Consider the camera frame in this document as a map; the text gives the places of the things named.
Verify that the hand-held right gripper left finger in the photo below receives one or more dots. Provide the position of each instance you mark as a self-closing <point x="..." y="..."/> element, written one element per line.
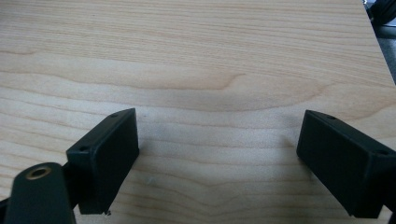
<point x="104" y="161"/>

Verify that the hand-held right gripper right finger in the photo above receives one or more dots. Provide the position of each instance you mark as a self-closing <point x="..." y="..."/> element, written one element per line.
<point x="345" y="165"/>

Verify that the black object beyond table edge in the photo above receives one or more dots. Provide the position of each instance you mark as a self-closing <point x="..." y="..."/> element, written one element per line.
<point x="382" y="11"/>

